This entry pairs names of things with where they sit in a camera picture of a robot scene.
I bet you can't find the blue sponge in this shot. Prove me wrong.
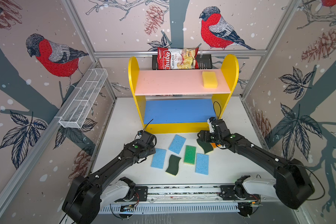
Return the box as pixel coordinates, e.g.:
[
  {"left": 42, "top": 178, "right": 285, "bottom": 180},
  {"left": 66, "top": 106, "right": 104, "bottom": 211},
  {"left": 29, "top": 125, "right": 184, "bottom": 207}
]
[
  {"left": 195, "top": 153, "right": 209, "bottom": 175},
  {"left": 151, "top": 148, "right": 167, "bottom": 169},
  {"left": 169, "top": 134, "right": 186, "bottom": 155}
]

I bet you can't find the yellow sponge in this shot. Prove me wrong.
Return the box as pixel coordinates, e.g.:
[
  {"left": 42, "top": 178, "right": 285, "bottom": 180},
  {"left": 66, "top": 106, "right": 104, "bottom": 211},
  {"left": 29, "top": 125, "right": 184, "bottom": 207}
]
[{"left": 202, "top": 71, "right": 218, "bottom": 89}]

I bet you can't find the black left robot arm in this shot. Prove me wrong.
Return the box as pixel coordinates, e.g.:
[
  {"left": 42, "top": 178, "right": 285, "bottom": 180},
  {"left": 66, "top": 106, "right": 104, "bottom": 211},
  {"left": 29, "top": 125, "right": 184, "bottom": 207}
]
[{"left": 62, "top": 131, "right": 157, "bottom": 224}]

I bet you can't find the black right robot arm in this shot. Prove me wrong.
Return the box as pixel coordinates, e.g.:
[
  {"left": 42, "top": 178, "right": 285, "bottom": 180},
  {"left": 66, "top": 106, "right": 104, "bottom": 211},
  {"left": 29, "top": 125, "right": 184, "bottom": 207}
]
[{"left": 197, "top": 117, "right": 315, "bottom": 210}]

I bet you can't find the yellow shelf with coloured boards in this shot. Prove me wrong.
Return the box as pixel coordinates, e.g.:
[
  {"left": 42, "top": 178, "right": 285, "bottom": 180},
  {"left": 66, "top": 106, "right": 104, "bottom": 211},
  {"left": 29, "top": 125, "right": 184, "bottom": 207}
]
[{"left": 128, "top": 55, "right": 239, "bottom": 134}]

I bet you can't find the dark green wavy sponge right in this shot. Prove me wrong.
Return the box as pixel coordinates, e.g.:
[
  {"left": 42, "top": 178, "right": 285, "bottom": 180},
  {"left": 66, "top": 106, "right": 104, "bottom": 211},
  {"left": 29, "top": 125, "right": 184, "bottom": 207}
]
[{"left": 197, "top": 139, "right": 214, "bottom": 154}]

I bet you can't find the dark green wavy sponge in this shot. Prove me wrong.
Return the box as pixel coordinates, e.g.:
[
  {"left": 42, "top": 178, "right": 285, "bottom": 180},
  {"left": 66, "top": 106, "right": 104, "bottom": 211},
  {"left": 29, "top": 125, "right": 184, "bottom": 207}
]
[
  {"left": 165, "top": 155, "right": 181, "bottom": 176},
  {"left": 197, "top": 139, "right": 214, "bottom": 154}
]

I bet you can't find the dark green wavy sponge left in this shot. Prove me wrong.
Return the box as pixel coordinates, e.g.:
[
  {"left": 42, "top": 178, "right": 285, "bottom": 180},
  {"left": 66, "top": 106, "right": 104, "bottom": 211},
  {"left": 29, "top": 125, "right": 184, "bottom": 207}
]
[{"left": 165, "top": 155, "right": 181, "bottom": 176}]

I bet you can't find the red cassava chips bag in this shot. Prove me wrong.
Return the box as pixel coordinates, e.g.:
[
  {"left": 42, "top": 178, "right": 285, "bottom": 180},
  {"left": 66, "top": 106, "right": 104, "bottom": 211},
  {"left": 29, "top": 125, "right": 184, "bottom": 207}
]
[{"left": 157, "top": 48, "right": 199, "bottom": 70}]

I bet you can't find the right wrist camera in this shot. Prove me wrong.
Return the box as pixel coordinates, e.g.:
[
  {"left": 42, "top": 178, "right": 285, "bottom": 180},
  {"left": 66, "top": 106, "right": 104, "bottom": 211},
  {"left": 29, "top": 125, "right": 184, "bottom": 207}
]
[{"left": 207, "top": 117, "right": 216, "bottom": 133}]

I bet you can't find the aluminium rail base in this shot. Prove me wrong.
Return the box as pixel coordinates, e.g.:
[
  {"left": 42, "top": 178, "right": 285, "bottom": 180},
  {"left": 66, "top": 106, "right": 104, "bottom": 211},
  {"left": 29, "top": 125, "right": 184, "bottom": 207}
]
[{"left": 67, "top": 183, "right": 297, "bottom": 216}]

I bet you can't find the black wire basket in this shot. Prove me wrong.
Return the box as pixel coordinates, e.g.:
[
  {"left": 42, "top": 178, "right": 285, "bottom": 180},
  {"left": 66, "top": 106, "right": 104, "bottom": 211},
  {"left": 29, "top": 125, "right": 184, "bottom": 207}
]
[{"left": 152, "top": 54, "right": 213, "bottom": 70}]

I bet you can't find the white wire mesh tray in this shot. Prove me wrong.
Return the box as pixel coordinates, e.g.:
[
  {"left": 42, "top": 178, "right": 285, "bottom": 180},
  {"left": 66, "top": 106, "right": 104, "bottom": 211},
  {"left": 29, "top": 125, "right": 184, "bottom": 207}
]
[{"left": 59, "top": 68, "right": 108, "bottom": 128}]

